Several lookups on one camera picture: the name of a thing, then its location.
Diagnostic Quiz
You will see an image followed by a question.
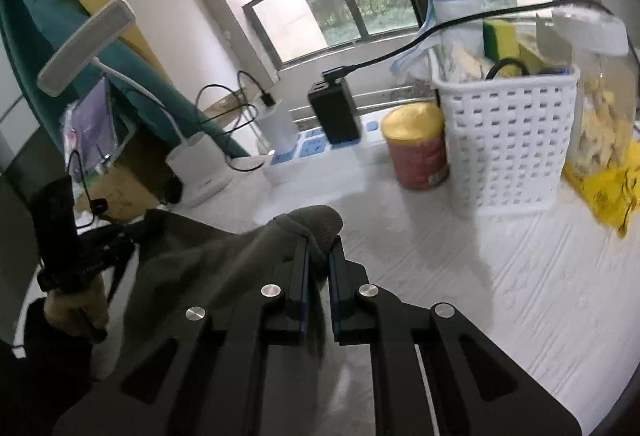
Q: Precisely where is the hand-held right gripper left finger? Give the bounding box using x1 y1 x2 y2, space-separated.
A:
52 236 311 436

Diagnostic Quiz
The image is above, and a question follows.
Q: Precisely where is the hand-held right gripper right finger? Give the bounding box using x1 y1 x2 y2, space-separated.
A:
327 236 583 436

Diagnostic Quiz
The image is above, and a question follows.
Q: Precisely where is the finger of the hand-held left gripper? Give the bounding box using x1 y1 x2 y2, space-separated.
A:
114 214 163 250

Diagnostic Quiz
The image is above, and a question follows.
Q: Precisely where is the dark grey shirt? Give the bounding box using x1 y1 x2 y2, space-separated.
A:
102 205 381 436

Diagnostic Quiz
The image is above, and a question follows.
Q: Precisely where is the person's left forearm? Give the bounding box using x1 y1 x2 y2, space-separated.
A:
0 296 97 419

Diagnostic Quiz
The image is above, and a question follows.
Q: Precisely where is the person's left hand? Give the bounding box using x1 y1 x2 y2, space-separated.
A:
42 277 111 343

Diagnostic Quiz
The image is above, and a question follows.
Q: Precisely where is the cardboard box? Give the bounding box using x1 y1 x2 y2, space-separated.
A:
75 163 176 223

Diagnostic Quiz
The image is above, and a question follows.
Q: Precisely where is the white desk lamp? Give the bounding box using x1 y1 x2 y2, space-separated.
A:
37 0 233 208

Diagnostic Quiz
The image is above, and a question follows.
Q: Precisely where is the purple packaged box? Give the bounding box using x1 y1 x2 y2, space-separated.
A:
62 76 119 178

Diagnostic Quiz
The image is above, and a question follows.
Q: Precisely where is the white power strip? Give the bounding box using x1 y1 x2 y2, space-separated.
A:
262 111 396 187

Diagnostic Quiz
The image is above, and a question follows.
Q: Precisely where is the white charger block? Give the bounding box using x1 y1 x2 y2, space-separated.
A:
255 99 301 164

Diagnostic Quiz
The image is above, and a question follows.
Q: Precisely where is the teal curtain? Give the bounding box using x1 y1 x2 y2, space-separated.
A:
0 0 251 159

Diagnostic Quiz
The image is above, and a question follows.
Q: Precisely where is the red can with yellow lid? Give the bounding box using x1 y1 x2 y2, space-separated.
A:
381 103 450 191

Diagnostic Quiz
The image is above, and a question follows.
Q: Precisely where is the white table cover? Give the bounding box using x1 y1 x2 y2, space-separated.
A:
165 136 640 436

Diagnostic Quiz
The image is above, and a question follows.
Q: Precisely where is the black charger block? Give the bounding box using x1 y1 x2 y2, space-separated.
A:
307 77 363 144

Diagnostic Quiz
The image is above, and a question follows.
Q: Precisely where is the white plastic basket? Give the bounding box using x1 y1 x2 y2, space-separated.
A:
431 64 581 217

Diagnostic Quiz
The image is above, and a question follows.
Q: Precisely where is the yellow plastic bag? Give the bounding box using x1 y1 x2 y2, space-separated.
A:
562 161 640 238

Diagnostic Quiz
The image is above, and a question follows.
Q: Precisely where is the yellow green sponge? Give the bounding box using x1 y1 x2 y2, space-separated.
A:
482 19 521 62

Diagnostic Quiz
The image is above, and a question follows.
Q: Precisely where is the clear plastic snack jar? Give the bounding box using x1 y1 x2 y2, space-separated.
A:
552 6 640 177

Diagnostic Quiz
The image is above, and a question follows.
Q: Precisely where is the black charging cable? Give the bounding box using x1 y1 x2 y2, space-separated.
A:
195 70 277 173
322 0 640 81

